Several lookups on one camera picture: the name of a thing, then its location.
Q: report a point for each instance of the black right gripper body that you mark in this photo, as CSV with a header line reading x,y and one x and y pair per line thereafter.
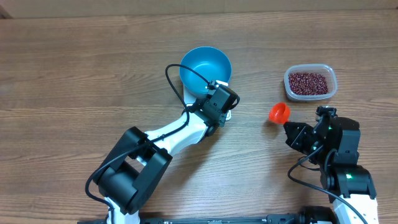
x,y
302,138

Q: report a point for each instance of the red plastic scoop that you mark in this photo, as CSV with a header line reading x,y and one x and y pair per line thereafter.
x,y
279,113

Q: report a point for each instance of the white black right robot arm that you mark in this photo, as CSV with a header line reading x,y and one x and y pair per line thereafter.
x,y
332,145

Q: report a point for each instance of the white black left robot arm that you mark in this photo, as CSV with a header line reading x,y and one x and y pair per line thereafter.
x,y
134,167

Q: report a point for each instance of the white digital kitchen scale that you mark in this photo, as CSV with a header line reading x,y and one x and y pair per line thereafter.
x,y
189,97

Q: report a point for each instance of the blue plastic bowl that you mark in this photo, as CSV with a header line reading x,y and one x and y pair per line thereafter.
x,y
209,62

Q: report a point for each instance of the red adzuki beans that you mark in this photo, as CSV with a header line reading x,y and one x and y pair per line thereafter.
x,y
304,83

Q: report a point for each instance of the clear plastic food container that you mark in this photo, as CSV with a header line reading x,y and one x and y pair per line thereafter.
x,y
322,69

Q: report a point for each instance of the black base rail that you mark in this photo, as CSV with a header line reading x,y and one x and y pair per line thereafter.
x,y
217,220

